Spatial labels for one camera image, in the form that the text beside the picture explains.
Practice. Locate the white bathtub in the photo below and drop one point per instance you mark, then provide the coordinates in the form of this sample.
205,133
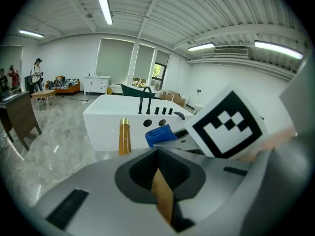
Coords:
110,122

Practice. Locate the dark wooden desk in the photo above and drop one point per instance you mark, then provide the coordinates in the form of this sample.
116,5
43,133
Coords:
19,112

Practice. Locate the black bathtub faucet spout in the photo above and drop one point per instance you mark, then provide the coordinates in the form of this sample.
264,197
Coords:
148,99

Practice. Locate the dark hand shower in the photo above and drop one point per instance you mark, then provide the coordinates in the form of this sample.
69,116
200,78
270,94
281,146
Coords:
179,114

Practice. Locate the person's right forearm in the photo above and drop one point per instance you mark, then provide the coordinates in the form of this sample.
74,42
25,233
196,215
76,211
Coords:
265,146

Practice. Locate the wooden serving cart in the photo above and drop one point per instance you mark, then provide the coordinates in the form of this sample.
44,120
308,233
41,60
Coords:
125,141

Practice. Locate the white toilet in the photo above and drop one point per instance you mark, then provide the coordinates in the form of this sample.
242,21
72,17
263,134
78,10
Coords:
198,108

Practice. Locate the black bathtub knob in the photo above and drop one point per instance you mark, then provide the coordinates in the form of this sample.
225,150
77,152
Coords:
156,110
164,111
170,111

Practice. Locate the yellow bin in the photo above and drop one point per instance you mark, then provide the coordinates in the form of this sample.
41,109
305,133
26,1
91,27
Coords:
109,91

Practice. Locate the orange sofa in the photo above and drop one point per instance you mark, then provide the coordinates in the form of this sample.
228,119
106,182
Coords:
66,87

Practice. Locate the wide grey roller blind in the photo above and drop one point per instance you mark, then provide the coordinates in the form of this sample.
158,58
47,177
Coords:
114,61

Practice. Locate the open cardboard box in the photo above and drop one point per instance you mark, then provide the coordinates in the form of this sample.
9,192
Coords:
167,95
179,100

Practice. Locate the long ceiling light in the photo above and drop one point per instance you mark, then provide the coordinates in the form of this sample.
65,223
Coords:
201,46
278,49
105,10
30,33

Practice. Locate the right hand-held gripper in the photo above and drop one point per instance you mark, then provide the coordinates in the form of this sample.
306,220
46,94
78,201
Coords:
229,124

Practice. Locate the white ceiling air conditioner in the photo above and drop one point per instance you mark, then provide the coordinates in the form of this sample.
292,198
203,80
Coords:
230,51

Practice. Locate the blue cloth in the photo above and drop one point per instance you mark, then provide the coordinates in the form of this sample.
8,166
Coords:
160,135

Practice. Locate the white vanity cabinet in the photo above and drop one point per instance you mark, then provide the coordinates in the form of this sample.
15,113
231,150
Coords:
97,85

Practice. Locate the short grey roller blind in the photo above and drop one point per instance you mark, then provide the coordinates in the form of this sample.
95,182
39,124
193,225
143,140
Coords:
162,56

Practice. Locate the dark framed window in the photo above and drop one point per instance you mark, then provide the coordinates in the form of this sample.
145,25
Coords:
158,76

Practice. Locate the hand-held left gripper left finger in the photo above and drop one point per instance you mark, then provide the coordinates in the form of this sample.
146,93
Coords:
103,193

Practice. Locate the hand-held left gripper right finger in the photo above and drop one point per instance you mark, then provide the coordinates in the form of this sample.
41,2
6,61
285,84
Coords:
209,178

